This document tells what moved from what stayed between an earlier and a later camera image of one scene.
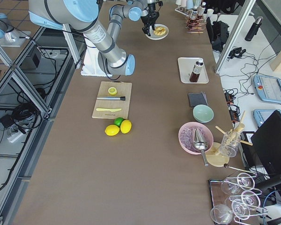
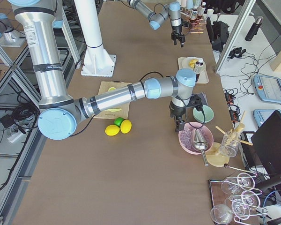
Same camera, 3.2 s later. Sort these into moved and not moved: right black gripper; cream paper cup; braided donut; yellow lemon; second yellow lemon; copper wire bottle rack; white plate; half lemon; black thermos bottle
Moved: white plate; braided donut; right black gripper
Not moved: second yellow lemon; half lemon; black thermos bottle; yellow lemon; copper wire bottle rack; cream paper cup
